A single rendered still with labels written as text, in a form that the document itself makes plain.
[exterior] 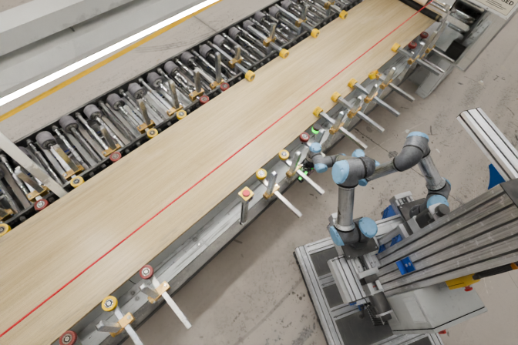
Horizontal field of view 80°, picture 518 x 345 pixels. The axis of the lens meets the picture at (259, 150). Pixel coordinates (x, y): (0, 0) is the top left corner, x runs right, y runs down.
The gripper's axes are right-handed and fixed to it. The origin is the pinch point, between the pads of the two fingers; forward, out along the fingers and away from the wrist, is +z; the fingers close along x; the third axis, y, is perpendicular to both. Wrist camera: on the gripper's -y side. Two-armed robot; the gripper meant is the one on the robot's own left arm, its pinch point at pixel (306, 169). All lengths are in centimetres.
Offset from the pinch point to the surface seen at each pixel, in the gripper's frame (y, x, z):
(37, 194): 102, -160, 7
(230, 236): 64, -30, 23
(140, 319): 135, -56, 23
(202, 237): 72, -49, 31
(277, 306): 81, 25, 93
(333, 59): -128, -19, 3
